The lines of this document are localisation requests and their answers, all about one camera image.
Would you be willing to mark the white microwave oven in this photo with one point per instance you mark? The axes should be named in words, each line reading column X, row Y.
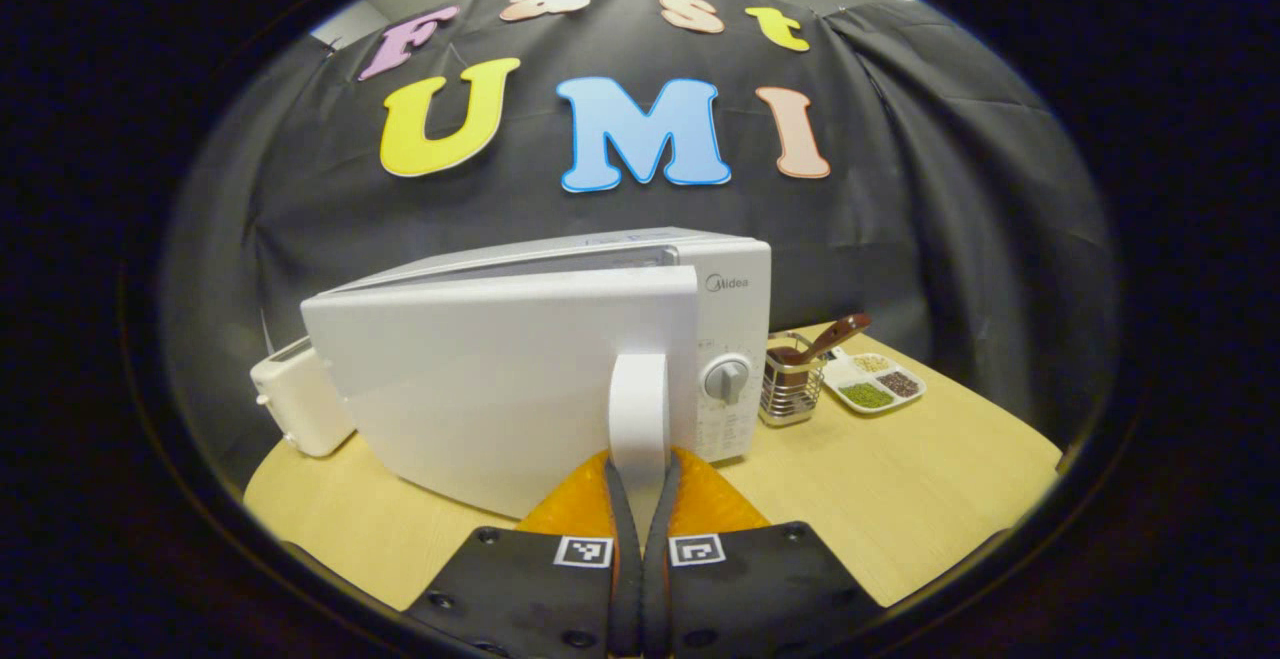
column 500, row 379

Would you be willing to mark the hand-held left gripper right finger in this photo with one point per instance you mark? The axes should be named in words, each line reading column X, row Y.
column 655, row 599

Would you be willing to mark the white divided dish with grains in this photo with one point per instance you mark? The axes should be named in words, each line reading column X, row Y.
column 870, row 394

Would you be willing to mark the white toaster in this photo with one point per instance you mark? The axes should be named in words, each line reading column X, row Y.
column 300, row 409

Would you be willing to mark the black backdrop cloth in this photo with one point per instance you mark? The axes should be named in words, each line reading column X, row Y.
column 950, row 189

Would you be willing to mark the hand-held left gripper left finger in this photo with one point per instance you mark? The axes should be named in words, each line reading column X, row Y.
column 625, row 589

